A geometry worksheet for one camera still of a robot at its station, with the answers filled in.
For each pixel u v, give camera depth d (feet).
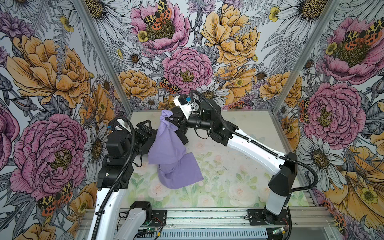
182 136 3.35
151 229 2.33
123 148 1.49
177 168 2.99
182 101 1.79
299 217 2.52
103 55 2.91
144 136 1.85
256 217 2.44
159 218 2.41
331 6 2.35
